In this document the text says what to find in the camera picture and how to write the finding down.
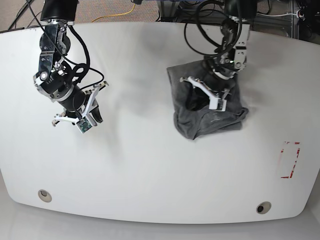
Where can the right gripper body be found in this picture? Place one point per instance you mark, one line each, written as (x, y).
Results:
(74, 101)

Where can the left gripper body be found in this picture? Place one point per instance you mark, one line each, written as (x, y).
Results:
(220, 86)

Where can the grey t-shirt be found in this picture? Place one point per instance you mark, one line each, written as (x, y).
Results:
(192, 116)

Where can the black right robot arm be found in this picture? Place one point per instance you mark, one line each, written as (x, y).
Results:
(57, 77)

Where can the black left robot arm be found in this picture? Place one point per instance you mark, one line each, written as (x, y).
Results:
(230, 56)

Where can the red tape rectangle marking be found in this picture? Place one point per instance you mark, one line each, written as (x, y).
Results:
(288, 159)

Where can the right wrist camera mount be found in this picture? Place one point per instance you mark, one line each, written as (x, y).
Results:
(81, 118)

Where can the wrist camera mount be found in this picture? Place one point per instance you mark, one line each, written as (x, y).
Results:
(81, 118)
(217, 101)

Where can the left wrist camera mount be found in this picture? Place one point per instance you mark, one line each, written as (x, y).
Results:
(217, 101)

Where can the left table cable grommet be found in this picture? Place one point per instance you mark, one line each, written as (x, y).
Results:
(45, 196)

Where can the table cable grommet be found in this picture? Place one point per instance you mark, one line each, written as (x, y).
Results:
(45, 196)
(263, 207)

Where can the right table cable grommet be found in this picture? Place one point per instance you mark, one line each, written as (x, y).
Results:
(263, 207)

